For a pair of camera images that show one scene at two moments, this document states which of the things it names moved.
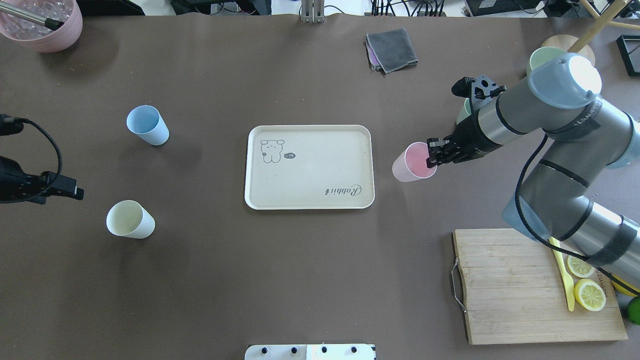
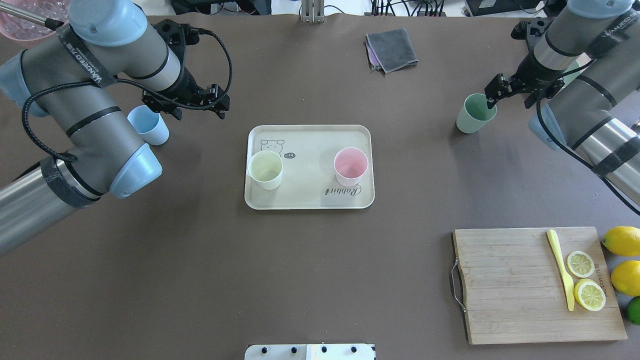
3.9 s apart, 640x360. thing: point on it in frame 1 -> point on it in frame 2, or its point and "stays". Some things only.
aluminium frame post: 313,11 stays
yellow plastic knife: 567,282 stays
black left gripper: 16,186 -> 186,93
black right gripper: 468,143 -> 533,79
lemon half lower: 590,294 stays
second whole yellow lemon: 624,290 stays
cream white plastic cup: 130,218 -> 265,169
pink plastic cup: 411,165 -> 350,164
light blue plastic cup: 146,122 stays
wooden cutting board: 515,292 stays
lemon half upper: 579,268 stays
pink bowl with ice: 40,38 stays
